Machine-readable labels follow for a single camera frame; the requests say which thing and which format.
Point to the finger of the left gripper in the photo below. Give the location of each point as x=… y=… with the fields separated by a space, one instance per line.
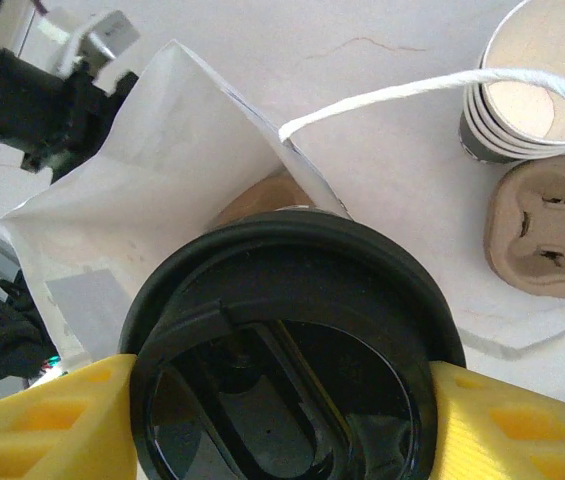
x=121 y=87

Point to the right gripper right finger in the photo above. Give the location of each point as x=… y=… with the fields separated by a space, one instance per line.
x=512 y=440

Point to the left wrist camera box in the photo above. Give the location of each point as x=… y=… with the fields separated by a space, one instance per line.
x=112 y=35

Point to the white paper carry bag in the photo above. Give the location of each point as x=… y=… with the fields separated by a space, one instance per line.
x=162 y=150

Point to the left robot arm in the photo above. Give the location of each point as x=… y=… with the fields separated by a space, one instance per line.
x=2 y=340

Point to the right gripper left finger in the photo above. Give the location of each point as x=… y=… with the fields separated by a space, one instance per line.
x=37 y=440

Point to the stack of paper cups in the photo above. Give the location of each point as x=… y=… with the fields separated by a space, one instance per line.
x=517 y=115

